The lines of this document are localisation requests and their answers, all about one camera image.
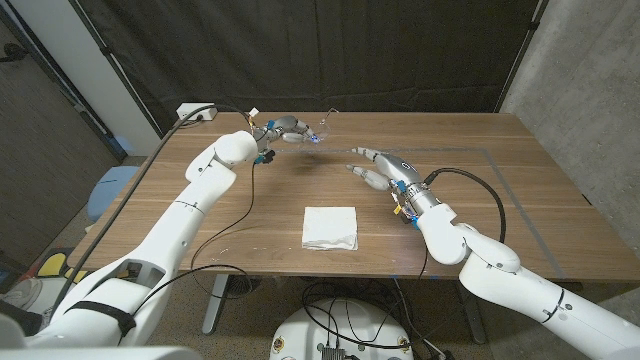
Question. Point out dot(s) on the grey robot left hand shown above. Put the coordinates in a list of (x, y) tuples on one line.
[(285, 129)]

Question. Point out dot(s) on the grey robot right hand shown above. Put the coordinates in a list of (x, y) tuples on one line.
[(400, 172)]

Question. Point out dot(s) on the clear plastic glasses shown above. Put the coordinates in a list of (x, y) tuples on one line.
[(324, 131)]

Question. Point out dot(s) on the white tissue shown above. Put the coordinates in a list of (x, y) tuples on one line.
[(330, 227)]

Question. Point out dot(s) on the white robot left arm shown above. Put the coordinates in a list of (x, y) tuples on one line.
[(200, 200)]

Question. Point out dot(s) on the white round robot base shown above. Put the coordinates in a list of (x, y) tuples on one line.
[(291, 332)]

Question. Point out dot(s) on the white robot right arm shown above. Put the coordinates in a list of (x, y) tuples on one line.
[(500, 285)]

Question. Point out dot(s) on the black backdrop curtain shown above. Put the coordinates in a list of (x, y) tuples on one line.
[(320, 50)]

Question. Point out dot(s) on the white power outlet box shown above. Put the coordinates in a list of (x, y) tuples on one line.
[(190, 111)]

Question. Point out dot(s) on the grey table leg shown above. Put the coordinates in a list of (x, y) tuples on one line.
[(467, 300)]

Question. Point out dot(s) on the black round floor fan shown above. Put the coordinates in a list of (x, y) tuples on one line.
[(245, 284)]

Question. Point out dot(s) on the black backdrop stand pole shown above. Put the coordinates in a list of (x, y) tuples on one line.
[(115, 65), (525, 40)]

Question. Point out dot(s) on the white table leg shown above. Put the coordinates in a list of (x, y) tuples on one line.
[(216, 300)]

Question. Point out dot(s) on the light blue round stool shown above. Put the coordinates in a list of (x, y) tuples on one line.
[(107, 192)]

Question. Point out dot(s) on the yellow and black floor item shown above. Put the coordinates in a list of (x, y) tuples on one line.
[(52, 265)]

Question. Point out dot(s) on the white sneaker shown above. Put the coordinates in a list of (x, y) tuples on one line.
[(22, 292)]

